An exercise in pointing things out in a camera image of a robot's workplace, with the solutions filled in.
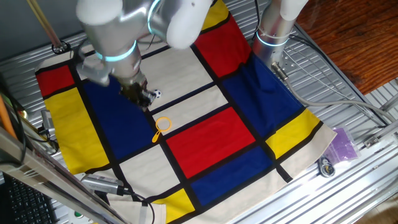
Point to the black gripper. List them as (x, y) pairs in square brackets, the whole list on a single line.
[(132, 84)]

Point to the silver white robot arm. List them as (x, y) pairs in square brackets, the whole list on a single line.
[(109, 31)]

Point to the small black-white soccer ball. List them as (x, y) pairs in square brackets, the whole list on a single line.
[(157, 93)]

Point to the colourful block-pattern cloth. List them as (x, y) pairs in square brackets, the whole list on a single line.
[(211, 140)]

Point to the wooden pole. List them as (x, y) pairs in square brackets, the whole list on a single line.
[(43, 21)]

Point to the white box with green button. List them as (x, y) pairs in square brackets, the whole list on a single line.
[(77, 215)]

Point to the orange pole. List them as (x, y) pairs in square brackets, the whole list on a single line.
[(4, 118)]

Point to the black keyboard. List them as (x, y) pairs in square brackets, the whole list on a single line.
[(25, 205)]

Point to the small round metal fitting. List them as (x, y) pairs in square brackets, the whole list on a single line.
[(326, 168)]

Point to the purple plastic bag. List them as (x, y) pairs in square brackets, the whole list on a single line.
[(342, 146)]

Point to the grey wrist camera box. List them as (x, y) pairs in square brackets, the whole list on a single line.
[(93, 73)]

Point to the small grey side camera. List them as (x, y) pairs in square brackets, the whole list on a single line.
[(47, 119)]

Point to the aluminium frame strut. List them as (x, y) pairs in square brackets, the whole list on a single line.
[(46, 180)]

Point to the small metal bracket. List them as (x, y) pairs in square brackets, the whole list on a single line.
[(371, 141)]

